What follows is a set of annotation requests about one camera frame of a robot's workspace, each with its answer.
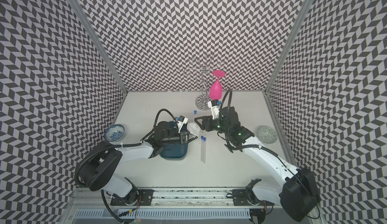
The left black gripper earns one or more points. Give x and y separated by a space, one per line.
184 137

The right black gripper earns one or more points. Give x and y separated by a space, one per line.
206 120

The blue capped test tube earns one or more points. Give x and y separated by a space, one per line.
197 121
202 145
205 149

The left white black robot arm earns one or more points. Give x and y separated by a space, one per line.
97 170

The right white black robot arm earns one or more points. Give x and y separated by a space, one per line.
296 190

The teal rectangular plastic tray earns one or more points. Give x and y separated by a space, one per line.
174 151

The blue patterned small bowl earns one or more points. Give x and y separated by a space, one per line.
114 133

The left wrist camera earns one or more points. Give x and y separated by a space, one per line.
180 121

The chrome wire glass rack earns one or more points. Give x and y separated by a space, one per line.
203 69

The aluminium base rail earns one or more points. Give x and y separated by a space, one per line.
174 205

